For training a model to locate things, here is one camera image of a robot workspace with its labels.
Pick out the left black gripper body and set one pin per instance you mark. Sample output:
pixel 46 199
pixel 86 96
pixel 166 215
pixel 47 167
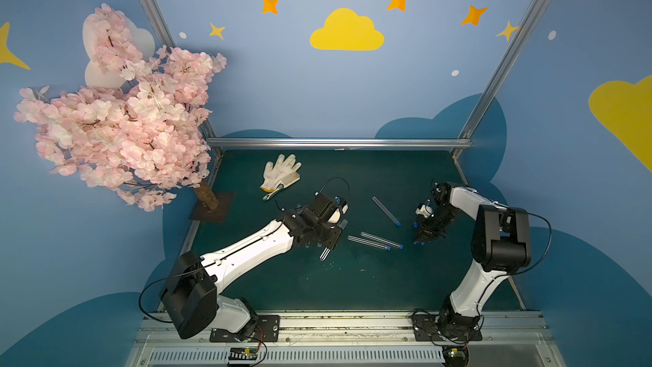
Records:
pixel 330 234

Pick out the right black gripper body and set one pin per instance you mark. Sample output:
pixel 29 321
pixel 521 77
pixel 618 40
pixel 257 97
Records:
pixel 428 228

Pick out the test tube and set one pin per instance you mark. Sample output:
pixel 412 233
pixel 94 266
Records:
pixel 332 237
pixel 386 211

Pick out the test tube diagonal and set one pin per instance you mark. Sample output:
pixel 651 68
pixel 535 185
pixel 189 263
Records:
pixel 381 240
pixel 373 244

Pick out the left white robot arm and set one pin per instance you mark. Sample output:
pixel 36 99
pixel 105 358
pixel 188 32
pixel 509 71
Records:
pixel 192 294

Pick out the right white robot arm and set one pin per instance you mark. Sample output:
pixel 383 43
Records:
pixel 500 247

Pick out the white cotton work glove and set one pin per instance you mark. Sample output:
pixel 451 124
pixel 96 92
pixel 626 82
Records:
pixel 280 174

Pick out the black square tree base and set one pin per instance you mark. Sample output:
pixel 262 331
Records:
pixel 203 213

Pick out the right small circuit board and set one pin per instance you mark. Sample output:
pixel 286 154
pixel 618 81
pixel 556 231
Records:
pixel 455 357

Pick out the small circuit board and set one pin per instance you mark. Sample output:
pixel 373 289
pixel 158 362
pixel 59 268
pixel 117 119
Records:
pixel 247 356
pixel 455 357

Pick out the left small circuit board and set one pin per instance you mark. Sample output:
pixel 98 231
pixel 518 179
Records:
pixel 247 356

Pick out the pink cherry blossom tree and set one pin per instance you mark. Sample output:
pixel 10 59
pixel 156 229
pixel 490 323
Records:
pixel 144 143

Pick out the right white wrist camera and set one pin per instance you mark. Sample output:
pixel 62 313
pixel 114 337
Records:
pixel 424 210

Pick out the green handled small tool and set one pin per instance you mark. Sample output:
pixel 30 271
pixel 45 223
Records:
pixel 269 195

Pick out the aluminium frame back bar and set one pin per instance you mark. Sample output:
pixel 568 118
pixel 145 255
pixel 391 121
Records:
pixel 337 144

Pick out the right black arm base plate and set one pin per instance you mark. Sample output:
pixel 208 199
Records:
pixel 425 329

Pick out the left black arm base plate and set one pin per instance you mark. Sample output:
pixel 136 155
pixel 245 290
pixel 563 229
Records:
pixel 263 328

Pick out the aluminium mounting rail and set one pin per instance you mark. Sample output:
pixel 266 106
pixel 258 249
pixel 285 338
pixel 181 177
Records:
pixel 356 338

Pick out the aluminium frame right post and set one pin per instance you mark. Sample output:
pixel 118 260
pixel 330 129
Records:
pixel 533 15

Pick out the aluminium frame post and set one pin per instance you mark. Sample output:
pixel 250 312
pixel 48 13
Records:
pixel 533 15
pixel 170 46

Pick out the aluminium frame left post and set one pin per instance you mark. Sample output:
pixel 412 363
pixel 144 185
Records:
pixel 170 46

